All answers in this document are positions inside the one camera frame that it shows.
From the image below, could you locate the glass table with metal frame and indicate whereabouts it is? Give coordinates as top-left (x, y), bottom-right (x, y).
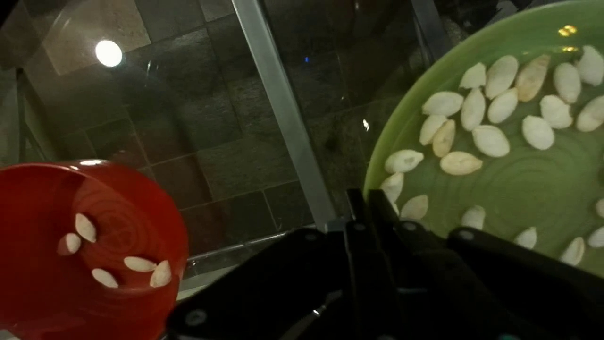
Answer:
top-left (0, 0), bottom-right (460, 301)

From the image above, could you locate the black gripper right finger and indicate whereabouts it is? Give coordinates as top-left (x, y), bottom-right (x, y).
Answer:
top-left (368, 188), bottom-right (604, 340)

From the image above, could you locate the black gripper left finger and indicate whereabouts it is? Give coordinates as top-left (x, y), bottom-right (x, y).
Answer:
top-left (166, 188), bottom-right (374, 340)

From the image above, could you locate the yellow-green plastic plate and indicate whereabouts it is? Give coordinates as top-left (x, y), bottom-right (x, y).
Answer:
top-left (362, 0), bottom-right (604, 280)

